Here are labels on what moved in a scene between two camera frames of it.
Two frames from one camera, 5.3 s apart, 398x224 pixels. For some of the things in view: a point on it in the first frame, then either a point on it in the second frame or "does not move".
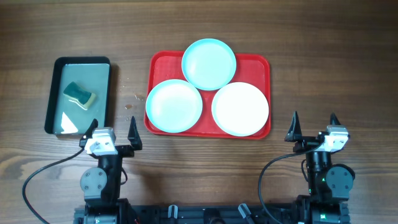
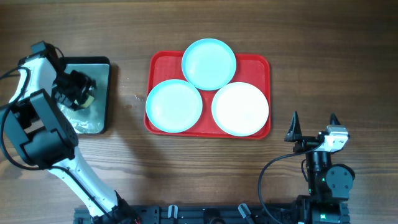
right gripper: [295, 135] does not move
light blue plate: [209, 64] does not move
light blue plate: [173, 106] does not move
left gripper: [127, 150] to [83, 90]
